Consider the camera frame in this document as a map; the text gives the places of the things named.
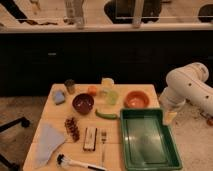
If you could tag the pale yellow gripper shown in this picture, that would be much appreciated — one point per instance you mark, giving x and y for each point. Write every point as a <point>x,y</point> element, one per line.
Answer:
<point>168,117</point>

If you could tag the silver fork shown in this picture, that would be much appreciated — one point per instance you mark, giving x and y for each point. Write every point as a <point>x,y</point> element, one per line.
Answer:
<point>103,141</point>

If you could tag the blue sponge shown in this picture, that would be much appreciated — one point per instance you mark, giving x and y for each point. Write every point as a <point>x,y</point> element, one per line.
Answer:
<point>58,97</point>

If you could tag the light blue towel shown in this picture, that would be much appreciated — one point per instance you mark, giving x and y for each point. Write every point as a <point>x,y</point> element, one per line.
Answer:
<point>49,140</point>

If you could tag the brown chalkboard eraser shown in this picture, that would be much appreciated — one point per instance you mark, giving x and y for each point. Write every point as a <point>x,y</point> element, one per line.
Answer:
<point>90,139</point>

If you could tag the brown grape bunch toy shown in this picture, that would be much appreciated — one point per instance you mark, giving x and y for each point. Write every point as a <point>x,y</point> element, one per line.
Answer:
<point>72,128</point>

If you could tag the clear green glass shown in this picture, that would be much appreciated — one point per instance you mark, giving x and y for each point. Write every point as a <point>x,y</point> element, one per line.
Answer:
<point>109,96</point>

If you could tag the dark metal can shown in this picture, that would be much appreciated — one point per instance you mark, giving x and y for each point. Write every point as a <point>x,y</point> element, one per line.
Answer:
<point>70,86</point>

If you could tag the green plastic tray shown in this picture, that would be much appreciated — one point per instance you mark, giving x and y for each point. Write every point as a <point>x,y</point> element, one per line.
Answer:
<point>147,144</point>

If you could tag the orange bowl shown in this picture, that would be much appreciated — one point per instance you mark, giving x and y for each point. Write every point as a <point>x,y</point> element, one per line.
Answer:
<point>136,99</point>

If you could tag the purple bowl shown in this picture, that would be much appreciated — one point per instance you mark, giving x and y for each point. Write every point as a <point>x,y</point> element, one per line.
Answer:
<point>83,103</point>

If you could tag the white dish brush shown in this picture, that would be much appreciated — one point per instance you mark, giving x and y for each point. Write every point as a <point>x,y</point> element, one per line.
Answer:
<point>62,159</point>

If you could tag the small orange fruit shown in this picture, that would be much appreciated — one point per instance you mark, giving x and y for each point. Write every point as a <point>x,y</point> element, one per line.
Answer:
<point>92,90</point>

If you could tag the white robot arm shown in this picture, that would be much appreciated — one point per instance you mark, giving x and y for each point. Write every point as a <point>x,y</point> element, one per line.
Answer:
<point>186,83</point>

